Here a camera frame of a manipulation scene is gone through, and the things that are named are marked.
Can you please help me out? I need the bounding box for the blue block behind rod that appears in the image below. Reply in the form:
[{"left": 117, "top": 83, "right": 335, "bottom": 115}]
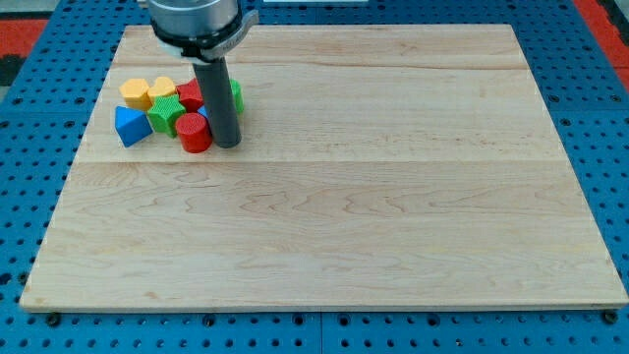
[{"left": 198, "top": 106, "right": 208, "bottom": 119}]

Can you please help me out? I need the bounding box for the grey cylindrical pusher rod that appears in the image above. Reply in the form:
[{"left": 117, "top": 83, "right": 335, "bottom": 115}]
[{"left": 193, "top": 57, "right": 242, "bottom": 148}]

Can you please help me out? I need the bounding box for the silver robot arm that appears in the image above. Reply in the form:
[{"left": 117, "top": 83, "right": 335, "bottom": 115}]
[{"left": 146, "top": 0, "right": 259, "bottom": 148}]

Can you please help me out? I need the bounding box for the blue triangle block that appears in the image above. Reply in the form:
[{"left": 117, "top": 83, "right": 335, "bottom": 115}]
[{"left": 114, "top": 106, "right": 152, "bottom": 148}]

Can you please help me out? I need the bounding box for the red pentagon block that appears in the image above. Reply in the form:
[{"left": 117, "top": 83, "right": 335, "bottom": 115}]
[{"left": 176, "top": 79, "right": 203, "bottom": 113}]

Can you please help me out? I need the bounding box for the green star block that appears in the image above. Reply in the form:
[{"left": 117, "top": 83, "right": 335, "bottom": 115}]
[{"left": 147, "top": 94, "right": 186, "bottom": 138}]

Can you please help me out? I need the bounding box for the light wooden board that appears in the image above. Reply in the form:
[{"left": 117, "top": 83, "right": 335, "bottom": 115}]
[{"left": 21, "top": 25, "right": 628, "bottom": 314}]

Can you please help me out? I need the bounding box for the yellow heart block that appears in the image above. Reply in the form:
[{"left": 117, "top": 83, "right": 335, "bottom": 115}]
[{"left": 147, "top": 77, "right": 177, "bottom": 103}]

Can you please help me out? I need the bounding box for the yellow hexagon block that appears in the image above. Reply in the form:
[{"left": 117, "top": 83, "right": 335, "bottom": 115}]
[{"left": 119, "top": 79, "right": 151, "bottom": 111}]

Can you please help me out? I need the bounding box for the green round block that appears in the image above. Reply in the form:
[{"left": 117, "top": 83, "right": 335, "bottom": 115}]
[{"left": 230, "top": 79, "right": 245, "bottom": 114}]

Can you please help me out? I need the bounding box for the red cylinder block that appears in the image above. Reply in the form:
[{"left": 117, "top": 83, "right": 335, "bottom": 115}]
[{"left": 175, "top": 113, "right": 212, "bottom": 153}]

